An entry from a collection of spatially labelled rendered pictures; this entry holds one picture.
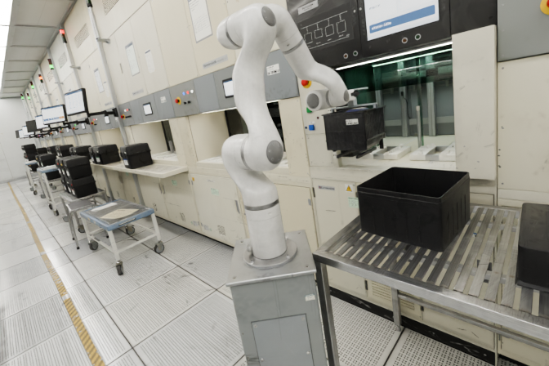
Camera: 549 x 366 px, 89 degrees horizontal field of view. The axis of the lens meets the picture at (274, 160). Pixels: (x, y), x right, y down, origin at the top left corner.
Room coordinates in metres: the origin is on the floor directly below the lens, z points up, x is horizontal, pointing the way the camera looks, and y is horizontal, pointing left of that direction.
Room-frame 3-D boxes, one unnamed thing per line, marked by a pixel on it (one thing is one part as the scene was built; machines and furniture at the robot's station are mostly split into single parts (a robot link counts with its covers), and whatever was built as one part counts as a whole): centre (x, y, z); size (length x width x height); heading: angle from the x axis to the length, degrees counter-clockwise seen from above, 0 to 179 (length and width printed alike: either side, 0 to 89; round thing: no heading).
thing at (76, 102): (3.50, 2.06, 1.59); 0.50 x 0.41 x 0.36; 134
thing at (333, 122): (1.36, -0.42, 1.11); 0.24 x 0.20 x 0.32; 44
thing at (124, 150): (3.25, 1.59, 0.93); 0.30 x 0.28 x 0.26; 41
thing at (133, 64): (3.39, 1.22, 1.50); 1.52 x 0.99 x 3.00; 44
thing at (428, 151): (1.39, -0.84, 0.89); 0.22 x 0.21 x 0.04; 134
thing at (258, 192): (0.92, 0.09, 1.07); 0.19 x 0.12 x 0.24; 44
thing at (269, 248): (0.89, 0.07, 0.85); 0.19 x 0.19 x 0.18
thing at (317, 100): (1.19, -0.24, 1.25); 0.13 x 0.09 x 0.08; 134
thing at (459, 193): (0.93, -0.46, 0.85); 0.28 x 0.28 x 0.17; 39
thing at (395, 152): (1.58, -0.65, 0.89); 0.22 x 0.21 x 0.04; 134
